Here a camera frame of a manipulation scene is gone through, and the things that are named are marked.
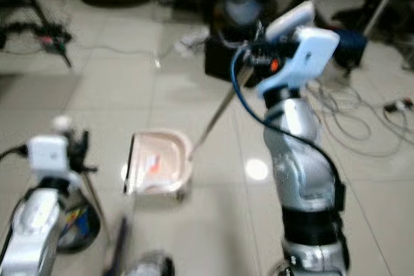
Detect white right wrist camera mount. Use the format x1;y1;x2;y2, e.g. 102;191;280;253
256;1;341;99

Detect round black trash bin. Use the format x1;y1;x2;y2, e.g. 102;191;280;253
57;186;102;254

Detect dark blue bag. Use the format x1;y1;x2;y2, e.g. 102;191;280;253
333;28;368;71

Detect black power strip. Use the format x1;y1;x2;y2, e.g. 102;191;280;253
383;97;414;114

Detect black box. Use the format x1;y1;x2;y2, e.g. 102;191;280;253
204;34;253;86

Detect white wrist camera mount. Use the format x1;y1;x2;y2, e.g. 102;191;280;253
28;135;72;176
256;1;341;99

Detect black cable bundle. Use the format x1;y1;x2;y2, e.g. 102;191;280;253
1;21;69;50

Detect pink dustpan with long handle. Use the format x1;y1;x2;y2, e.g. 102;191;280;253
124;63;253;196

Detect silver black robot leg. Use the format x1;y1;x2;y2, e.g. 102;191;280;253
126;253;175;276

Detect blue and black arm cable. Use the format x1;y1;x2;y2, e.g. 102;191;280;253
230;47;343;186

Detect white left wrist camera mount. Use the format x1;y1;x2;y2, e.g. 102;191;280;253
28;135;72;176

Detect grey tangled floor cables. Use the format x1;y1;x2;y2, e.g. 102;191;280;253
307;82;414;159

